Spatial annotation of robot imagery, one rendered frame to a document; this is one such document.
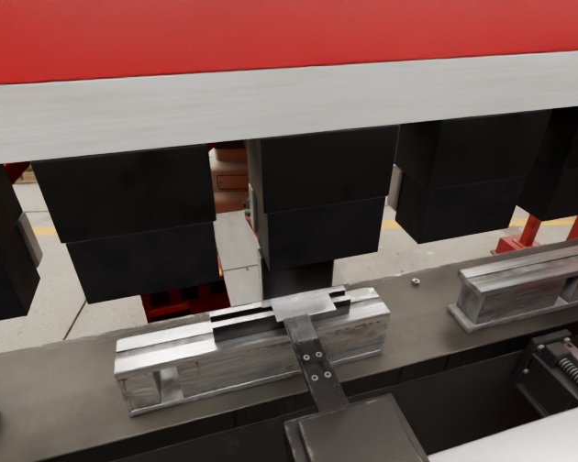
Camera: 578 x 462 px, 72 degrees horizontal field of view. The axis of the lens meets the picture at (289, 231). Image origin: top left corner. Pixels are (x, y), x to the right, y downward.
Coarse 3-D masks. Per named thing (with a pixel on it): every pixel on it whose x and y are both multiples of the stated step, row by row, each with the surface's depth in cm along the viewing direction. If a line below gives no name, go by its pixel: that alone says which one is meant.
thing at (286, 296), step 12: (264, 264) 50; (312, 264) 52; (324, 264) 53; (264, 276) 51; (276, 276) 52; (288, 276) 52; (300, 276) 53; (312, 276) 54; (324, 276) 54; (264, 288) 52; (276, 288) 53; (288, 288) 54; (300, 288) 54; (312, 288) 55; (324, 288) 55; (264, 300) 53; (276, 300) 55; (288, 300) 56; (300, 300) 57
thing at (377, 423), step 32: (288, 320) 53; (320, 352) 49; (320, 384) 45; (320, 416) 38; (352, 416) 38; (384, 416) 38; (288, 448) 38; (320, 448) 36; (352, 448) 36; (384, 448) 36; (416, 448) 37
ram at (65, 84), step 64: (0, 0) 27; (64, 0) 28; (128, 0) 29; (192, 0) 31; (256, 0) 32; (320, 0) 33; (384, 0) 35; (448, 0) 36; (512, 0) 38; (576, 0) 40; (0, 64) 29; (64, 64) 30; (128, 64) 32; (192, 64) 33; (256, 64) 34; (320, 64) 36; (384, 64) 38; (448, 64) 39; (512, 64) 42; (576, 64) 44; (0, 128) 32; (64, 128) 33; (128, 128) 34; (192, 128) 36; (256, 128) 37; (320, 128) 39
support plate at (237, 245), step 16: (224, 224) 74; (240, 224) 74; (224, 240) 70; (240, 240) 70; (256, 240) 70; (224, 256) 66; (240, 256) 66; (256, 256) 66; (224, 272) 62; (240, 272) 62; (256, 272) 62; (336, 272) 62; (240, 288) 59; (256, 288) 59; (240, 304) 56
